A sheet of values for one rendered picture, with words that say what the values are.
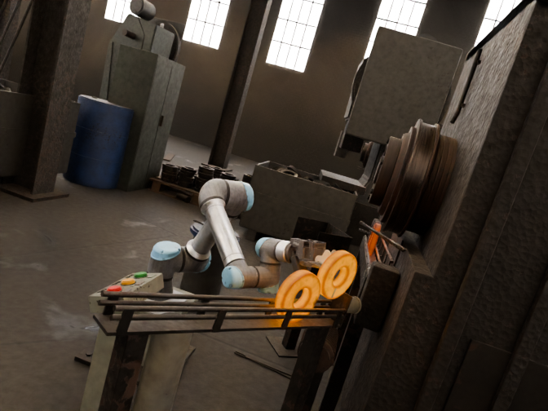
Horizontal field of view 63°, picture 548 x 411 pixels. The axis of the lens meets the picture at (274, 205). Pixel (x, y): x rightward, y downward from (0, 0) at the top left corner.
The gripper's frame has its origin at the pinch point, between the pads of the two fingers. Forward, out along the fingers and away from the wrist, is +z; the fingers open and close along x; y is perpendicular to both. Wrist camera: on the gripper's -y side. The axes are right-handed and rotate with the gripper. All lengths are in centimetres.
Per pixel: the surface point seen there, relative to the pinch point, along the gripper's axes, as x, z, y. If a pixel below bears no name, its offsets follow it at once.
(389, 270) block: 29.3, 0.6, -1.3
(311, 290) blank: -11.3, -0.7, -6.2
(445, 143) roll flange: 46, 9, 46
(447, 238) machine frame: 18.3, 25.1, 12.8
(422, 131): 39, 3, 50
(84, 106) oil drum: 61, -377, 99
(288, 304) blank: -19.5, -1.8, -9.9
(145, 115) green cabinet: 117, -355, 100
